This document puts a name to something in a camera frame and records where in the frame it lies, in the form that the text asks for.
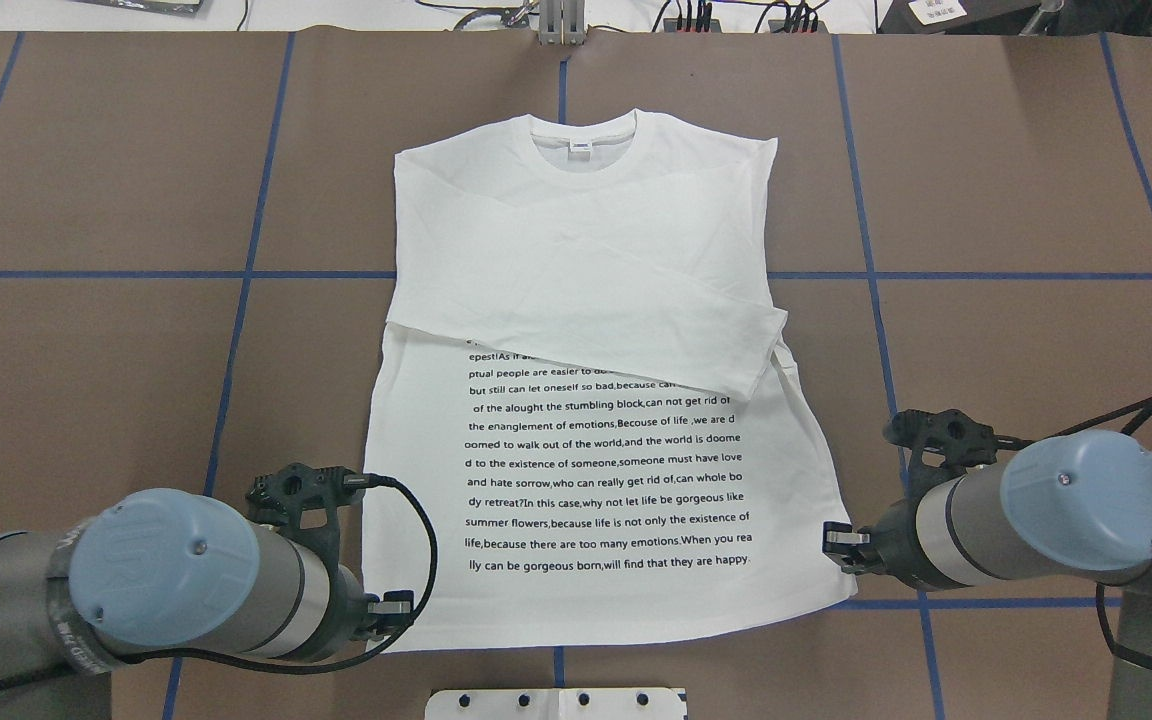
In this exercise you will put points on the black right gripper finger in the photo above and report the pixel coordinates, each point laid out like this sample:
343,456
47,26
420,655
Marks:
851,548

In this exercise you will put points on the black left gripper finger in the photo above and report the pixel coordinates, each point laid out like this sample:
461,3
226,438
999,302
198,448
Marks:
388,614

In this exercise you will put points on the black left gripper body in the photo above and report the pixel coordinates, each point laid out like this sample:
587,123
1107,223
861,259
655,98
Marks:
345,603

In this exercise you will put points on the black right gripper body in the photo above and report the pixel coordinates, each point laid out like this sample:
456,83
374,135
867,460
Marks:
893,551

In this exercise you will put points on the white long-sleeve printed shirt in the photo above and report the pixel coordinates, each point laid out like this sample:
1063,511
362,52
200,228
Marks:
585,381

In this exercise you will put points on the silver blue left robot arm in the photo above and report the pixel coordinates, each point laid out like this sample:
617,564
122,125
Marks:
164,574

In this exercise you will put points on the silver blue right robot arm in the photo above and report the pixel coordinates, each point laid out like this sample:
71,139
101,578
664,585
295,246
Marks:
1072,506

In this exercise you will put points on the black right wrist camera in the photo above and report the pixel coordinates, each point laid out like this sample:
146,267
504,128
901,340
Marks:
942,446

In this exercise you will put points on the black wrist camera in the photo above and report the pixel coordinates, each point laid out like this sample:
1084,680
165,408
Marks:
301,503
942,446

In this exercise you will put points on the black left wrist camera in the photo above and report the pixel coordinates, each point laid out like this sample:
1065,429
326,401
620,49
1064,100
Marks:
301,503

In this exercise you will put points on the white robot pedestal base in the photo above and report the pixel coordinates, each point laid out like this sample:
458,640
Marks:
559,703

